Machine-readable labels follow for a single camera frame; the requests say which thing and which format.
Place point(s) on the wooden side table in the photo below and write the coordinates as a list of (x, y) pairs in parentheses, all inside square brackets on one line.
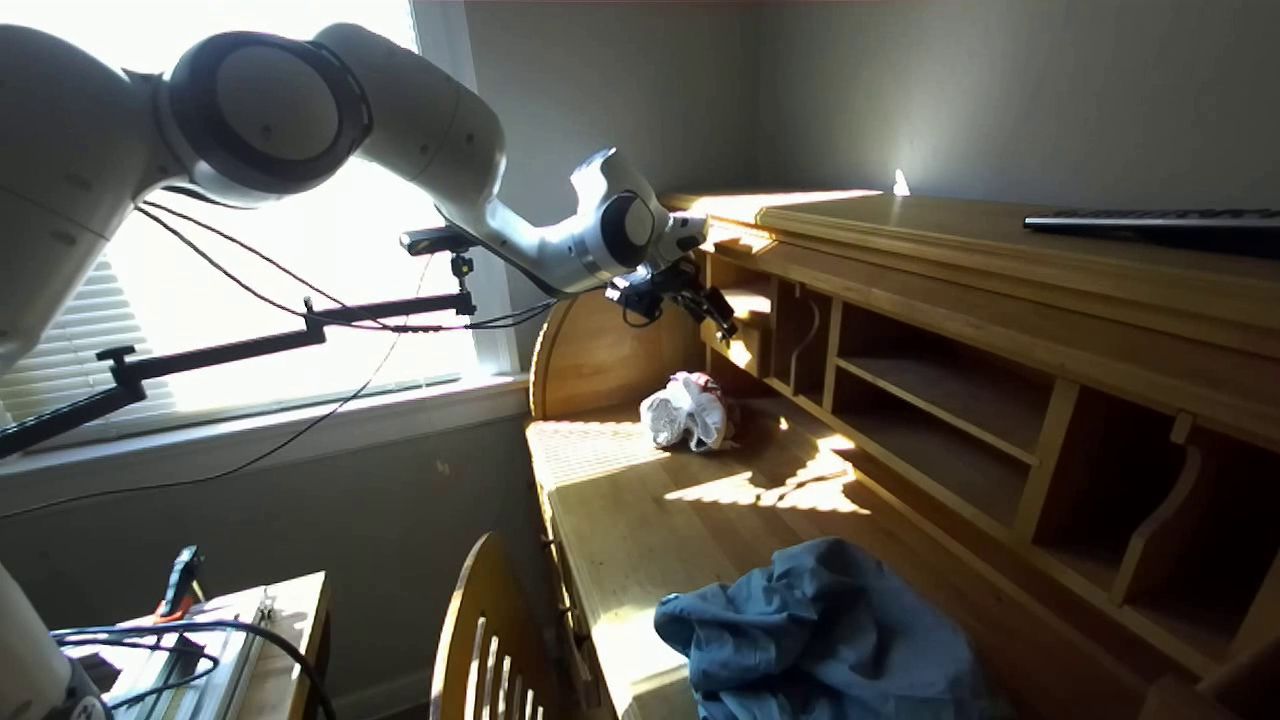
[(287, 624)]

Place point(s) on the wooden slatted chair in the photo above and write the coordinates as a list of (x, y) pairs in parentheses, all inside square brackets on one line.
[(486, 641)]

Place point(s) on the wooden desk with hutch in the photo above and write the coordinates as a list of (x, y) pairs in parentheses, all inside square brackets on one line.
[(642, 522)]

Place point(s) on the black stereo camera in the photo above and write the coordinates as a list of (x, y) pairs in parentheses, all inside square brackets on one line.
[(435, 240)]

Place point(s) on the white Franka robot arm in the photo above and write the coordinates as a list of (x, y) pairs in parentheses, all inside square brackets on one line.
[(283, 122)]

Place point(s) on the white and red cloth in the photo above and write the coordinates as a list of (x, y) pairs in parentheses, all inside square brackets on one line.
[(685, 411)]

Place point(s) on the white window blinds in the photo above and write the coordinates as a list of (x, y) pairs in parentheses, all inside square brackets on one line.
[(83, 361)]

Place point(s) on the blue crumpled cloth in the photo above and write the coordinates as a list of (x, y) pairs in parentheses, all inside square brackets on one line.
[(826, 641)]

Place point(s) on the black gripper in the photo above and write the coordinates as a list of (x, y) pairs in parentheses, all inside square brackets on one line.
[(668, 287)]

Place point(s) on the small wooden drawer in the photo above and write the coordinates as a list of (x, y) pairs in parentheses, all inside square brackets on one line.
[(743, 340)]

